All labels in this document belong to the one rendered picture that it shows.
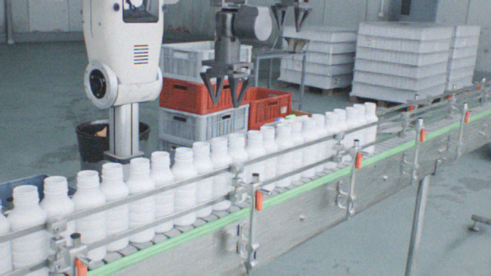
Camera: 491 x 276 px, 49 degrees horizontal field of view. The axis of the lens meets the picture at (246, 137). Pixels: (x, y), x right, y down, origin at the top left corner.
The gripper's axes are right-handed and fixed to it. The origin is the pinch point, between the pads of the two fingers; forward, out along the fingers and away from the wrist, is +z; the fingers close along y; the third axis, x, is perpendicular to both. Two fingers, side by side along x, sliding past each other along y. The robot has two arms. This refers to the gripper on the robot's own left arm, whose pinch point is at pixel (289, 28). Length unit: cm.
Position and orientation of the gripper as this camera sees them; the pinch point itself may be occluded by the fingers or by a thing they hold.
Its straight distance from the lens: 163.9
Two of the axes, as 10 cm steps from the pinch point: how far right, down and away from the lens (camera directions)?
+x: -6.5, 1.6, -7.4
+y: -7.6, -2.1, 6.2
